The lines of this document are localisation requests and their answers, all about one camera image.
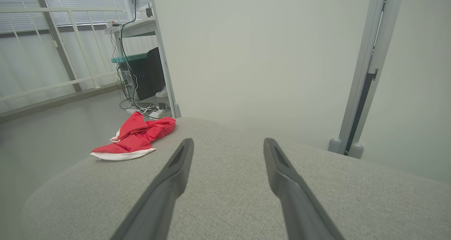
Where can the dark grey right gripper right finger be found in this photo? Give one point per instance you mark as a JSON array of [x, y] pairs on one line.
[[296, 197]]

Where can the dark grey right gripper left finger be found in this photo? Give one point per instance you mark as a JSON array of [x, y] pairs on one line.
[[162, 197]]

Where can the red shorts with white trim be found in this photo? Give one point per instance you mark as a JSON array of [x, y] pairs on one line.
[[134, 141]]

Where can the white power strip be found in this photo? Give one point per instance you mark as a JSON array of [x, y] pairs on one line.
[[156, 113]]

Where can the white shoe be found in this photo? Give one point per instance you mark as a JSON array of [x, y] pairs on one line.
[[162, 92]]

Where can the black computer tower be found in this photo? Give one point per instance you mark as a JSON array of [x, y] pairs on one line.
[[151, 74]]

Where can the teal tray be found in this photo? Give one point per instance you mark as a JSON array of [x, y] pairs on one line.
[[128, 58]]

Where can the white desk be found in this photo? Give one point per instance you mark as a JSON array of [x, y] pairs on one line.
[[137, 26]]

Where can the small black device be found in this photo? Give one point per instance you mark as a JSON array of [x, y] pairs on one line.
[[149, 12]]

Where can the white window blind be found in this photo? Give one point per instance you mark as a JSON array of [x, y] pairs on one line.
[[17, 7], [84, 0]]

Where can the white metal railing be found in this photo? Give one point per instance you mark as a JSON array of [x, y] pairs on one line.
[[35, 10]]

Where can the grey window frame column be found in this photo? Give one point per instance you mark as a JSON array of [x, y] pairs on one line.
[[56, 39]]

